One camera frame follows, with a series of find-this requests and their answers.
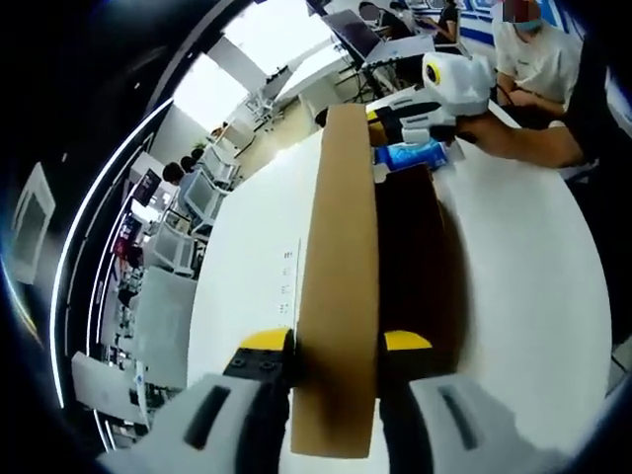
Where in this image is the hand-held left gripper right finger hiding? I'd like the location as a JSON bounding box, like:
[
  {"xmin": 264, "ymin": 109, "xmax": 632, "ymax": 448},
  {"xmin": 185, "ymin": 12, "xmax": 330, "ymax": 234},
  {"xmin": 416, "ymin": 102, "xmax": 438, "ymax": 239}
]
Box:
[{"xmin": 378, "ymin": 331, "xmax": 543, "ymax": 474}]

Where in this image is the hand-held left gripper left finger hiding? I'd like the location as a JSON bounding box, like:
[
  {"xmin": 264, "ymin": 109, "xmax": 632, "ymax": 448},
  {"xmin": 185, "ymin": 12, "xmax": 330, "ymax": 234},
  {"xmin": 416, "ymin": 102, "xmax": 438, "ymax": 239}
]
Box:
[{"xmin": 96, "ymin": 328, "xmax": 297, "ymax": 474}]

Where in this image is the blue tissue pack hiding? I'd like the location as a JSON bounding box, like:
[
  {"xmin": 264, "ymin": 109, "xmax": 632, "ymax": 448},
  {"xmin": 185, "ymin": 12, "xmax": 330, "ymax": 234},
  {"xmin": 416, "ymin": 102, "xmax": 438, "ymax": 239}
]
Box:
[{"xmin": 372, "ymin": 139, "xmax": 454, "ymax": 173}]

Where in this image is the brown cardboard shoe box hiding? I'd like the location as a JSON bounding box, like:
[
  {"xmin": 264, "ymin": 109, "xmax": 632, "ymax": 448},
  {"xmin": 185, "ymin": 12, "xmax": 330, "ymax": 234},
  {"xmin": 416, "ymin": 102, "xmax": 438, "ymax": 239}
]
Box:
[{"xmin": 288, "ymin": 103, "xmax": 478, "ymax": 458}]

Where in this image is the person's right hand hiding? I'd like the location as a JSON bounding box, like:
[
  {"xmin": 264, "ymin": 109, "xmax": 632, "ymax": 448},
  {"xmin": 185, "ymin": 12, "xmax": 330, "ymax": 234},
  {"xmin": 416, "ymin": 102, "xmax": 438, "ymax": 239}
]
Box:
[{"xmin": 454, "ymin": 112, "xmax": 501, "ymax": 150}]

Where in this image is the computer monitor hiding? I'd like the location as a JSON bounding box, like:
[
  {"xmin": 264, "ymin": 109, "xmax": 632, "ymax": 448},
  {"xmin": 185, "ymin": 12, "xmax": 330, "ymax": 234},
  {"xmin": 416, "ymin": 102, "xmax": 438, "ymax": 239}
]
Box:
[{"xmin": 321, "ymin": 12, "xmax": 392, "ymax": 60}]

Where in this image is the white desk partition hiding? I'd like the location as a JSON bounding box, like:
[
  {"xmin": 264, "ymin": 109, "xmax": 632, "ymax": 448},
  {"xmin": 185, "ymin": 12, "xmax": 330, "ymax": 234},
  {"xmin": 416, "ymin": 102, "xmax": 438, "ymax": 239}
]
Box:
[{"xmin": 135, "ymin": 266, "xmax": 198, "ymax": 385}]

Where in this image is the wall display screen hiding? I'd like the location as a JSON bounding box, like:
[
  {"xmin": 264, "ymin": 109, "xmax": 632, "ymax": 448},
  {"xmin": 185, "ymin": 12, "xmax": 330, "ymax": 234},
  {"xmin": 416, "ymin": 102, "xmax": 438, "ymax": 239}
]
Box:
[{"xmin": 131, "ymin": 167, "xmax": 164, "ymax": 207}]

